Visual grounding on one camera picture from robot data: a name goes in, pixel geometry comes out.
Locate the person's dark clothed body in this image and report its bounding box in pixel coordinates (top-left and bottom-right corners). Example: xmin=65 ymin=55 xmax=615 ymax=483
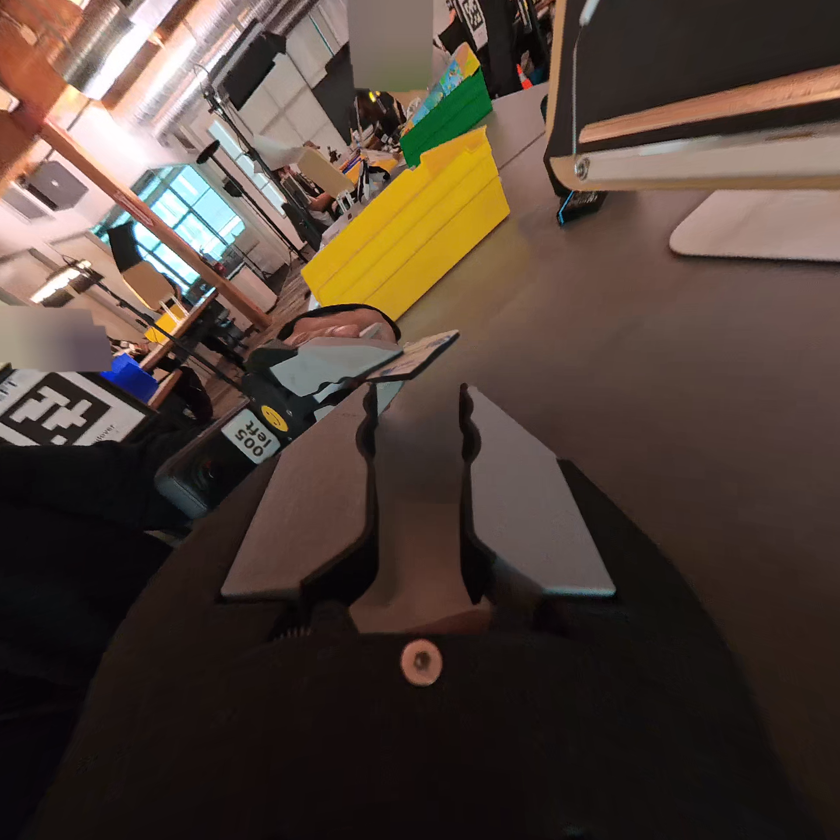
xmin=0 ymin=438 xmax=199 ymax=723

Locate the black white marker sign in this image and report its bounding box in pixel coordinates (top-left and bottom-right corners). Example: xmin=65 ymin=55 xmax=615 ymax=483
xmin=0 ymin=369 xmax=156 ymax=449

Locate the blue plastic bin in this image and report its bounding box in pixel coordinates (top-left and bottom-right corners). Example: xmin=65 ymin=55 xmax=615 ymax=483
xmin=100 ymin=353 xmax=160 ymax=403

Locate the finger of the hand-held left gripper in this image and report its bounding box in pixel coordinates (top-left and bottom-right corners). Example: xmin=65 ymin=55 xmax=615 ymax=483
xmin=312 ymin=381 xmax=404 ymax=422
xmin=269 ymin=344 xmax=404 ymax=399

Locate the person's left hand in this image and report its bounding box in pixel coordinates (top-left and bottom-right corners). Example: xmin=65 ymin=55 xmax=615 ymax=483
xmin=287 ymin=310 xmax=397 ymax=347

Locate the black wall screen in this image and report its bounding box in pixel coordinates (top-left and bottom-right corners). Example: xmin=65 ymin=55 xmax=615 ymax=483
xmin=218 ymin=31 xmax=288 ymax=110

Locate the black board book stand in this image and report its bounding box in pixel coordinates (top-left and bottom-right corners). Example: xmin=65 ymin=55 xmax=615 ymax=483
xmin=542 ymin=0 xmax=840 ymax=265

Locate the small black box blue trim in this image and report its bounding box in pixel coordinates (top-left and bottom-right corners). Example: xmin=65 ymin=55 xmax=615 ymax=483
xmin=556 ymin=189 xmax=609 ymax=227

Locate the yellow plastic bin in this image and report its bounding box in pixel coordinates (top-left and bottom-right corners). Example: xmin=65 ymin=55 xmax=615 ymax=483
xmin=300 ymin=125 xmax=512 ymax=322

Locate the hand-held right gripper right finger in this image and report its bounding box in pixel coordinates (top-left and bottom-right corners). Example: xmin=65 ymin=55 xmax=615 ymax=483
xmin=458 ymin=384 xmax=618 ymax=605

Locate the small printed card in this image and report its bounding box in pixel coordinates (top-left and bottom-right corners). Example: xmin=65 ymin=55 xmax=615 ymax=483
xmin=366 ymin=330 xmax=462 ymax=383

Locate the green bin with colourful packets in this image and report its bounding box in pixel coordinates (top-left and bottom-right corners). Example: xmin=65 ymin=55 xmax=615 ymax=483
xmin=398 ymin=41 xmax=494 ymax=169

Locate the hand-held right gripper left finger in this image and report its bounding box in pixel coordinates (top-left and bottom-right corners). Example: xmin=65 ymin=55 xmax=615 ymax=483
xmin=220 ymin=384 xmax=382 ymax=602

